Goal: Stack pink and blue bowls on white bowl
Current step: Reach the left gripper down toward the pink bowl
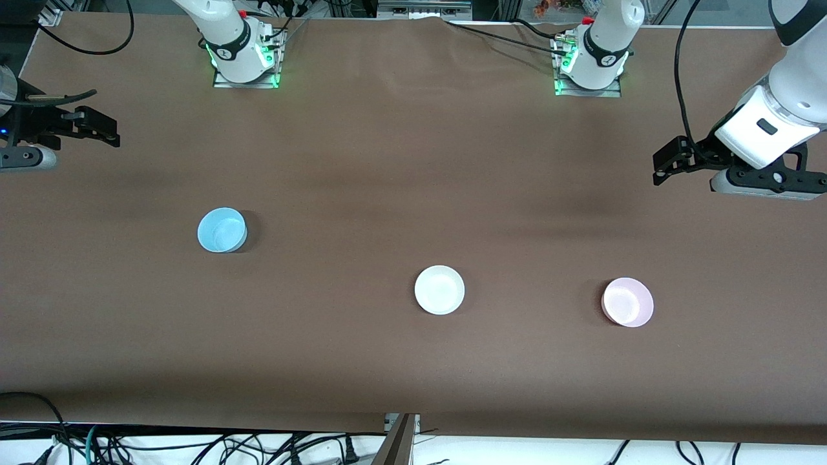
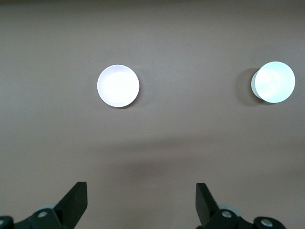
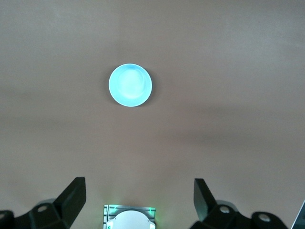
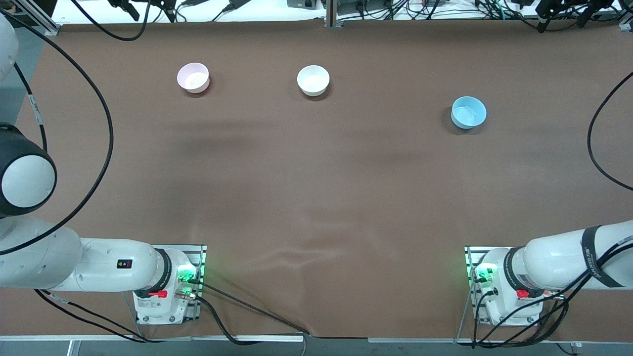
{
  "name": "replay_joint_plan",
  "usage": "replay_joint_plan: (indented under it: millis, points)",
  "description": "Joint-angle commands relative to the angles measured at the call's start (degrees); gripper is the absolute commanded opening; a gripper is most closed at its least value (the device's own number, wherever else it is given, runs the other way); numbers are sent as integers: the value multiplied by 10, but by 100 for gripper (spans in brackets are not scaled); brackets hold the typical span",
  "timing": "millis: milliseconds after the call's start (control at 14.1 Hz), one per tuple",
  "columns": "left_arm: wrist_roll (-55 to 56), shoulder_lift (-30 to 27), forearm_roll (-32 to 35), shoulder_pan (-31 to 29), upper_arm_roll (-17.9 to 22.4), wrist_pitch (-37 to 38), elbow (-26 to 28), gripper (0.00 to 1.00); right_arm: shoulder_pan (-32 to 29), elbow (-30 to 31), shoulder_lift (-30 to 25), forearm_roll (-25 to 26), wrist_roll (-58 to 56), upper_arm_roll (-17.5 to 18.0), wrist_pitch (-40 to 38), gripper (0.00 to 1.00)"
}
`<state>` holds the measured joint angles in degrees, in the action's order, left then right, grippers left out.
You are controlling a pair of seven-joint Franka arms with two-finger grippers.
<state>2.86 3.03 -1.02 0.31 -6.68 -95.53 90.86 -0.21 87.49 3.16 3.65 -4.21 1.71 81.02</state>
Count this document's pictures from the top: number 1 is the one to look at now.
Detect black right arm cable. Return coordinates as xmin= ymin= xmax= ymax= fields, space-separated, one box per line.
xmin=0 ymin=0 xmax=135 ymax=108

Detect brown table cover sheet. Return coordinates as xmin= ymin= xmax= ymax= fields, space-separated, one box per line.
xmin=0 ymin=12 xmax=827 ymax=435

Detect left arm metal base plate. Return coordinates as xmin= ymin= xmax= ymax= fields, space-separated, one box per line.
xmin=552 ymin=32 xmax=625 ymax=98

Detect light blue bowl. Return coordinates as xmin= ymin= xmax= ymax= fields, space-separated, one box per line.
xmin=196 ymin=207 xmax=248 ymax=254

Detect metal frame post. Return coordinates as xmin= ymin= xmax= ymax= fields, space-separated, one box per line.
xmin=370 ymin=413 xmax=421 ymax=465

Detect pink bowl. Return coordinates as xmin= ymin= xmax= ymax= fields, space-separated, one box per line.
xmin=601 ymin=277 xmax=654 ymax=328

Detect aluminium frame rail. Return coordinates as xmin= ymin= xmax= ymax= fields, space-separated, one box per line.
xmin=377 ymin=0 xmax=473 ymax=21

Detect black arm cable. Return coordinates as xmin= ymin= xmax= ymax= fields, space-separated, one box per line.
xmin=673 ymin=0 xmax=704 ymax=154
xmin=0 ymin=0 xmax=135 ymax=108

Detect black cable on table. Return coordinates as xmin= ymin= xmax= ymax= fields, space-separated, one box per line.
xmin=445 ymin=19 xmax=572 ymax=59

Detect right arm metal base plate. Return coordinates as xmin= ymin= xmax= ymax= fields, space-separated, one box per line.
xmin=211 ymin=29 xmax=285 ymax=90

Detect black looped floor cable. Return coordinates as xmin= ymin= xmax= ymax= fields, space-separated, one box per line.
xmin=0 ymin=390 xmax=70 ymax=465

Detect white bowl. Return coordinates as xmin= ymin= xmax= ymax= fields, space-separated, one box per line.
xmin=414 ymin=265 xmax=466 ymax=316

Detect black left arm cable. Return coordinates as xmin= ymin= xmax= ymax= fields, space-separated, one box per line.
xmin=673 ymin=0 xmax=704 ymax=154

